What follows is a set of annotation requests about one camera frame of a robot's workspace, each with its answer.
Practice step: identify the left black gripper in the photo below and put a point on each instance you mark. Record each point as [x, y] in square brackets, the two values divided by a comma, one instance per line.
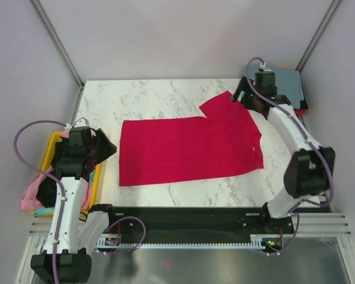
[107, 148]

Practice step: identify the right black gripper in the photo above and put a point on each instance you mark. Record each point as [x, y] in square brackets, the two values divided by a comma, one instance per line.
[245, 100]

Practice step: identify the crimson red t-shirt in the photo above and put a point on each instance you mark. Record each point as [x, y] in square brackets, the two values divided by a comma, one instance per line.
[224, 142]

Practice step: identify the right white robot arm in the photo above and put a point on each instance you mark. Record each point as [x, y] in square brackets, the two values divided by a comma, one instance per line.
[310, 170]

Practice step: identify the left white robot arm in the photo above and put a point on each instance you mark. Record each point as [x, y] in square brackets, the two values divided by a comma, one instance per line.
[66, 256]

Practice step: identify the yellow plastic bin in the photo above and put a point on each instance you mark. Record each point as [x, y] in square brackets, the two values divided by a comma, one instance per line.
[40, 197]

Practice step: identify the folded grey-blue t-shirt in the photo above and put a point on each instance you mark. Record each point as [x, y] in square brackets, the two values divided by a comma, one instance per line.
[288, 83]

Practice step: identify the black t-shirt in bin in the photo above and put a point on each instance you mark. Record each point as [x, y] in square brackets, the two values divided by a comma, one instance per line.
[47, 189]

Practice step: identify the teal cloth in bin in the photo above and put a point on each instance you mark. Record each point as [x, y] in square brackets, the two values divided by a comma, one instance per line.
[90, 199]

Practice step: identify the folded red t-shirt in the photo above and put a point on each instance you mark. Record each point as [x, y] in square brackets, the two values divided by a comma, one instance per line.
[300, 112]

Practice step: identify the pink t-shirt in bin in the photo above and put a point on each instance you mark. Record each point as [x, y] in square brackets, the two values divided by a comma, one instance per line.
[29, 201]

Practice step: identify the white slotted cable duct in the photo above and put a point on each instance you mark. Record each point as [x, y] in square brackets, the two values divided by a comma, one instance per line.
[106, 242]

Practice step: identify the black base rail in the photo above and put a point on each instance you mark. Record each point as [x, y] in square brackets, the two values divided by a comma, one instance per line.
[190, 225]

